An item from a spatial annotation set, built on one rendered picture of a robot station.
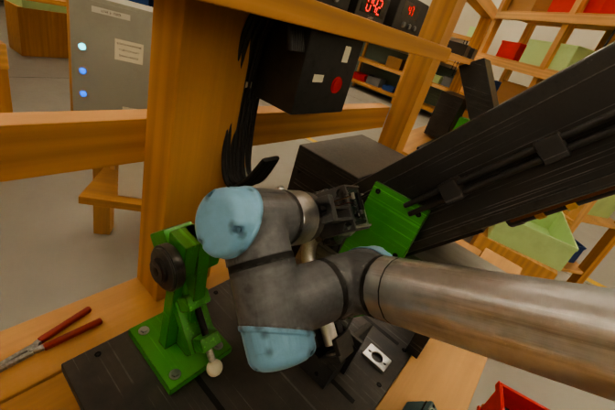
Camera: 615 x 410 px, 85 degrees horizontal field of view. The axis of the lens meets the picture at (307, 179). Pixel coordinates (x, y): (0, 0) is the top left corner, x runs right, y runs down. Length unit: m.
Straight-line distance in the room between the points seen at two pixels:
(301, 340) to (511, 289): 0.20
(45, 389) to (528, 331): 0.70
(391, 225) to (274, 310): 0.36
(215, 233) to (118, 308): 0.52
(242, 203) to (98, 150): 0.39
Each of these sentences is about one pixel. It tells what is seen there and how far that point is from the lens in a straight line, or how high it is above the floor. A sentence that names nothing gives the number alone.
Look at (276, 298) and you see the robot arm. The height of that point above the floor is 1.26.
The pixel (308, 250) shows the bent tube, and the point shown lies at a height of 1.10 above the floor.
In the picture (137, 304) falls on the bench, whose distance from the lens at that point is 0.86.
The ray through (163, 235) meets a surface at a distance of 0.61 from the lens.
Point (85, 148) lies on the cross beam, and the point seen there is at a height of 1.23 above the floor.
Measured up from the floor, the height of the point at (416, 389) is 0.90.
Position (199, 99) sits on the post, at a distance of 0.62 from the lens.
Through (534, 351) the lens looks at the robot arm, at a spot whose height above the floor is 1.35.
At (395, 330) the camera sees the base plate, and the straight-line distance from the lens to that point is 0.93.
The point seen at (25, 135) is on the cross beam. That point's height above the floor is 1.26.
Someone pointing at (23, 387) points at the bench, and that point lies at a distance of 0.78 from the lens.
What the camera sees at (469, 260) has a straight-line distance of 0.87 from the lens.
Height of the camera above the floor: 1.52
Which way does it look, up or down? 25 degrees down
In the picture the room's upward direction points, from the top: 17 degrees clockwise
